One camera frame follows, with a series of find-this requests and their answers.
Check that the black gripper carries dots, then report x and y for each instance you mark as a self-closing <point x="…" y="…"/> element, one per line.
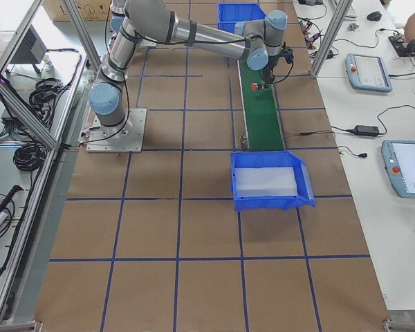
<point x="272" y="64"/>

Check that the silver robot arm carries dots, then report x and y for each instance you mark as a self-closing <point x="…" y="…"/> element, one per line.
<point x="258" y="43"/>

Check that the green conveyor belt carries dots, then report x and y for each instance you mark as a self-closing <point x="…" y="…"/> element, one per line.
<point x="261" y="119"/>

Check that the blue bin left side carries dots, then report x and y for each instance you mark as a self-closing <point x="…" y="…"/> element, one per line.
<point x="228" y="14"/>

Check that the blue bin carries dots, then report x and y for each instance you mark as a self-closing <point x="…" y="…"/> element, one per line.
<point x="259" y="159"/>
<point x="228" y="14"/>

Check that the teach pendant near left bin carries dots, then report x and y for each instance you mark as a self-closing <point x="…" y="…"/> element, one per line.
<point x="367" y="72"/>

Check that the teach pendant bin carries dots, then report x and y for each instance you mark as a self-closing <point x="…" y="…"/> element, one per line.
<point x="399" y="159"/>
<point x="367" y="72"/>

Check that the white foam pad right bin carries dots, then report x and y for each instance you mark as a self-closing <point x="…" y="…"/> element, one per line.
<point x="265" y="181"/>

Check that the black power adapter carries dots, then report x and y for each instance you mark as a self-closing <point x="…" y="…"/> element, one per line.
<point x="366" y="130"/>

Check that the blue bin right side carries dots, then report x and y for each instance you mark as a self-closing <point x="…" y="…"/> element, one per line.
<point x="259" y="159"/>

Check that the black computer mouse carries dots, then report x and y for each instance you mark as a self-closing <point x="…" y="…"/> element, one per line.
<point x="374" y="16"/>

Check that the black circuit board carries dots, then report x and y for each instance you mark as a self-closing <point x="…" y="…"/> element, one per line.
<point x="399" y="44"/>

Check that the teach pendant near right bin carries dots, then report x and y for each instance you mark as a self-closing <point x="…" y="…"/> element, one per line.
<point x="399" y="159"/>

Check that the cardboard box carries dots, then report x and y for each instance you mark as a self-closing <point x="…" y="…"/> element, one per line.
<point x="90" y="10"/>

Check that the brown paper table cover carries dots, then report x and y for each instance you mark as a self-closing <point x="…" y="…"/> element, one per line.
<point x="152" y="242"/>

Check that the grey control box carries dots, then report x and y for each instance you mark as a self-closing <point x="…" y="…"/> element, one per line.
<point x="31" y="50"/>

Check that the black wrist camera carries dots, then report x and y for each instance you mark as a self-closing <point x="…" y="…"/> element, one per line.
<point x="287" y="54"/>

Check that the aluminium frame post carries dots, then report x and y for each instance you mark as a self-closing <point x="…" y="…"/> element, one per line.
<point x="329" y="36"/>

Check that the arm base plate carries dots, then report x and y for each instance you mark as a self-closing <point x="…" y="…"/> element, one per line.
<point x="120" y="139"/>

